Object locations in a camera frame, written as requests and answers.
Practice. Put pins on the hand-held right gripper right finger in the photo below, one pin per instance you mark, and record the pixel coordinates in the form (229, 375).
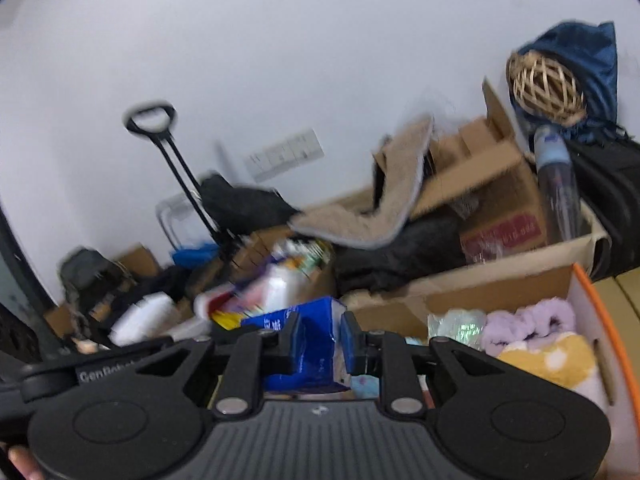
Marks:
(352, 345)

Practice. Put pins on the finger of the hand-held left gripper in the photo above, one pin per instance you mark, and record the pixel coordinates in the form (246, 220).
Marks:
(160, 349)

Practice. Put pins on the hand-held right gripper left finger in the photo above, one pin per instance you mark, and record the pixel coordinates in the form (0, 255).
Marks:
(295, 342)

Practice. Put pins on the blue tissue packet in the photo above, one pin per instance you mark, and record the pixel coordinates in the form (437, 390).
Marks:
(320, 355)

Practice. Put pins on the green shiny packet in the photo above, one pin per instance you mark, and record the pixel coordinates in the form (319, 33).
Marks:
(457, 327)

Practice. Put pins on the red cardboard box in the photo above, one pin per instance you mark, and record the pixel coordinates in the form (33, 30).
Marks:
(500, 290)

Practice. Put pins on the purple fluffy headband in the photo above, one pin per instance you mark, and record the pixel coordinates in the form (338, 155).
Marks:
(530, 322)

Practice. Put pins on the yellow white plush toy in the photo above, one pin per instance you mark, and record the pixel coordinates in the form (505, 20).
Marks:
(555, 360)

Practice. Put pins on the person's left hand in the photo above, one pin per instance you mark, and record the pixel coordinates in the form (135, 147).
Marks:
(20, 462)

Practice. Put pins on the white container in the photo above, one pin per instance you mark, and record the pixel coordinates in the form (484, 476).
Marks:
(145, 312)

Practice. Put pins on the white plastic bottle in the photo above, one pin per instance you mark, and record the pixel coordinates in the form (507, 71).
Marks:
(280, 285)

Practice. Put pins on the large brown cardboard box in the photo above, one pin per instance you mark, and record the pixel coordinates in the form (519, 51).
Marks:
(136, 260)
(55, 319)

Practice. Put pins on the yellow packet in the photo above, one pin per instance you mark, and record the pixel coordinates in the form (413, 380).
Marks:
(227, 317)

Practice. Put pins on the blue plastic bag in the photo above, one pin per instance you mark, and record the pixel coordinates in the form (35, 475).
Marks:
(192, 255)

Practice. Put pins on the black cloth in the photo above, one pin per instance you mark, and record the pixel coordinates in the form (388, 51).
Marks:
(400, 257)

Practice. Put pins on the grey backpack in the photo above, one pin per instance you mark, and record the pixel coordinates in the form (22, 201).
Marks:
(85, 272)

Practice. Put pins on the dark glass door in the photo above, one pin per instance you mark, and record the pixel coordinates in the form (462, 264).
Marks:
(15, 280)

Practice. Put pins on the metal folding stool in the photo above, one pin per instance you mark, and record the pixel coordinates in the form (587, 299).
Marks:
(170, 215)

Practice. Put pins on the beige cloth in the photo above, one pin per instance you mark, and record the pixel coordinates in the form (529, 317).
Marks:
(375, 210)

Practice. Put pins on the black trolley bag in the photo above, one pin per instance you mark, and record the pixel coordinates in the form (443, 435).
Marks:
(245, 205)

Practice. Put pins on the open brown cardboard box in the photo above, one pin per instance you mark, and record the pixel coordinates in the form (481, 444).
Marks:
(490, 195)

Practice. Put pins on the blue water bottle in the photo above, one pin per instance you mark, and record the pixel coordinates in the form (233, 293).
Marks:
(555, 185)

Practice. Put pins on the black duffel bag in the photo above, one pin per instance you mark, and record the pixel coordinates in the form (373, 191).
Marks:
(607, 185)

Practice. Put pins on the woven rattan ball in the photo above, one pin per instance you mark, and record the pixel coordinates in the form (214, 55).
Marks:
(545, 87)

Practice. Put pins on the dark blue bag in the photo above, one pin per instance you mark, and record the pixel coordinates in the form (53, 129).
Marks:
(585, 50)

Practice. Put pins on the white wall socket strip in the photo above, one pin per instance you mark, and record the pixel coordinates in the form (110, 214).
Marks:
(285, 154)

